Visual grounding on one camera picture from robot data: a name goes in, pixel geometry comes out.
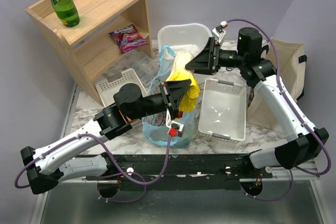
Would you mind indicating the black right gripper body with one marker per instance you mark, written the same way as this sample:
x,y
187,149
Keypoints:
x,y
215,56

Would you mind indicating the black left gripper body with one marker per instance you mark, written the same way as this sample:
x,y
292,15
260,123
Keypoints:
x,y
167,98

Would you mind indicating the light blue plastic grocery bag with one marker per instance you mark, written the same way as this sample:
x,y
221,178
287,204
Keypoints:
x,y
172,68

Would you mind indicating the orange bread slice toy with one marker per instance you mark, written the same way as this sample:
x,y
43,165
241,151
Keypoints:
x,y
126,118

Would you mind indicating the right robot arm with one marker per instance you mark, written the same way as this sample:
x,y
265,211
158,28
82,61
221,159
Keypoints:
x,y
304,140

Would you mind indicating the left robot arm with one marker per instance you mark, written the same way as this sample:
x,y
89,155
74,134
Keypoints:
x,y
47,166

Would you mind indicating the large white plastic tub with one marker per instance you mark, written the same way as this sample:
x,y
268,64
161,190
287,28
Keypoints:
x,y
187,37

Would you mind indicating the clear plastic organizer box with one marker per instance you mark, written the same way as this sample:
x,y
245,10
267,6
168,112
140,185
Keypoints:
x,y
144,66

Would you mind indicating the white perforated plastic basket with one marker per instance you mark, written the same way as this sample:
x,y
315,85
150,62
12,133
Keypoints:
x,y
223,110

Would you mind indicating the pink candy bag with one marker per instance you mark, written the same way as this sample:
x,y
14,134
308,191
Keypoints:
x,y
128,38

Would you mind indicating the floral canvas tote bag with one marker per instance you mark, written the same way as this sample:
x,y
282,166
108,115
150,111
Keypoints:
x,y
292,71

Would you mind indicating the wooden shelf unit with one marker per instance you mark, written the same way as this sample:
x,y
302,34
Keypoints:
x,y
87,50

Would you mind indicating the green glass bottle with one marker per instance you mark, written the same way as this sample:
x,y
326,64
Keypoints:
x,y
66,11

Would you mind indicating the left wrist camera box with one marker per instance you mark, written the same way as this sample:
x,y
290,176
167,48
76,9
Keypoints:
x,y
175,129

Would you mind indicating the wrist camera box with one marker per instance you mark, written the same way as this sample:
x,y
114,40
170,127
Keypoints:
x,y
175,129
219,31

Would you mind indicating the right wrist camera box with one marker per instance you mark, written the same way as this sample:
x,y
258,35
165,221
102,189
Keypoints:
x,y
219,31

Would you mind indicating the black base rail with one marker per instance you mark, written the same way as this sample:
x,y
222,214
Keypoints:
x,y
194,171

